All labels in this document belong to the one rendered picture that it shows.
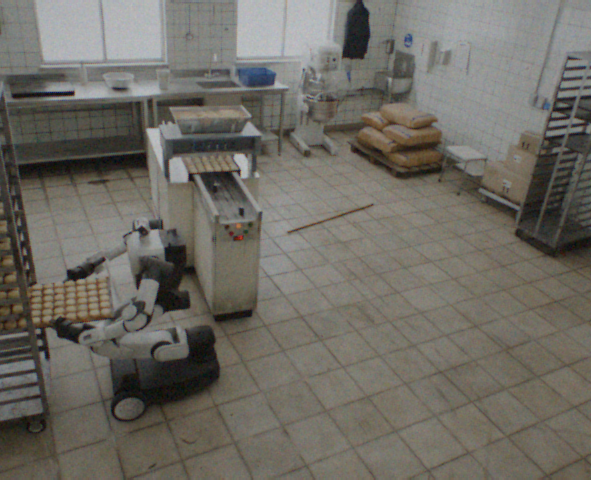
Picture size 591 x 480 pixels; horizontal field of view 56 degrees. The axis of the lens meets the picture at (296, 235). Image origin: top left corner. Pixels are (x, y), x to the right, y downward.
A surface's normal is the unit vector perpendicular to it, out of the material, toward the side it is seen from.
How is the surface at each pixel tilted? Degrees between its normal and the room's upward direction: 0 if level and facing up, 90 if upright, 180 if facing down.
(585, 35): 90
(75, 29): 90
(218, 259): 90
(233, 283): 90
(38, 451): 0
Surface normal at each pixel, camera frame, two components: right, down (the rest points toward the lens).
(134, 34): 0.46, 0.45
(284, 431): 0.07, -0.88
